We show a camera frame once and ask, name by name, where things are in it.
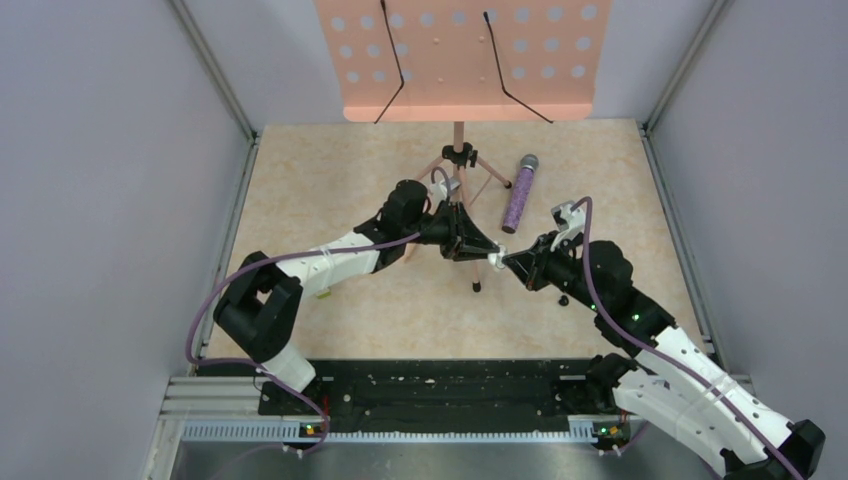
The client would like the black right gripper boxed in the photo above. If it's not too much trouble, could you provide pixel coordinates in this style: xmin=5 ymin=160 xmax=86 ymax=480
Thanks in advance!
xmin=502 ymin=230 xmax=605 ymax=313

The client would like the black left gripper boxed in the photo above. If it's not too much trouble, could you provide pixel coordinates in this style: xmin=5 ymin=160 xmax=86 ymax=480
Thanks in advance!
xmin=403 ymin=201 xmax=498 ymax=261

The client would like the white earbud charging case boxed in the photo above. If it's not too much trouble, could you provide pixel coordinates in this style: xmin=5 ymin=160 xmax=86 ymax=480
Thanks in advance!
xmin=487 ymin=245 xmax=508 ymax=270

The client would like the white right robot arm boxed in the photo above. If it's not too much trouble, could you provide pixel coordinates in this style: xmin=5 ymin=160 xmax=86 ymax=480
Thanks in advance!
xmin=490 ymin=233 xmax=826 ymax=479

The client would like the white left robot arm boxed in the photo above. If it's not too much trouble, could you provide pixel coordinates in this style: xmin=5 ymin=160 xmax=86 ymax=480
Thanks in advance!
xmin=213 ymin=180 xmax=505 ymax=414

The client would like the purple glitter microphone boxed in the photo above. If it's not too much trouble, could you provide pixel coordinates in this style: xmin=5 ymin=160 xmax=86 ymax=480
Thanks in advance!
xmin=501 ymin=154 xmax=539 ymax=234

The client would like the pink music stand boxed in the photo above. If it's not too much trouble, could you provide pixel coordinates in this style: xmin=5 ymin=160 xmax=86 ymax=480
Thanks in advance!
xmin=313 ymin=0 xmax=613 ymax=293

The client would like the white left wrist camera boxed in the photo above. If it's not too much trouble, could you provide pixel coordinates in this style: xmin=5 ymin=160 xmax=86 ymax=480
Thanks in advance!
xmin=429 ymin=177 xmax=461 ymax=205

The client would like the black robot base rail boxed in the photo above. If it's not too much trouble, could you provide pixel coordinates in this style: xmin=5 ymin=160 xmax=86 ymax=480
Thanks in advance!
xmin=253 ymin=357 xmax=648 ymax=456

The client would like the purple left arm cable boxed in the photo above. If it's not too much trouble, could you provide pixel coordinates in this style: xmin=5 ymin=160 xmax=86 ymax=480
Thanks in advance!
xmin=184 ymin=166 xmax=461 ymax=458

